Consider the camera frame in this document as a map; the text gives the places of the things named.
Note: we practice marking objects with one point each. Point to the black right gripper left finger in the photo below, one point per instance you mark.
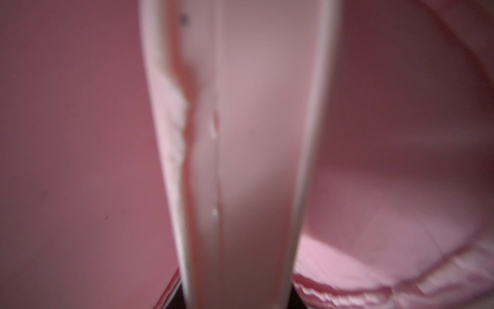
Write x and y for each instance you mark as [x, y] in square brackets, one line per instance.
[176, 299]

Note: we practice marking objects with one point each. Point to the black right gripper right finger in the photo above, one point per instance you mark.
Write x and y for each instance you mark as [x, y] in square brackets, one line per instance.
[295, 301]

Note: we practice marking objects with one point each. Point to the pink school backpack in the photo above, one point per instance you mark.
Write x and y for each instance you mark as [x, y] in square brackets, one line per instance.
[399, 212]

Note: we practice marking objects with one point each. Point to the pink pencil case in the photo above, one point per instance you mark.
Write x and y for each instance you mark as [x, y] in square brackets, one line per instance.
[238, 91]

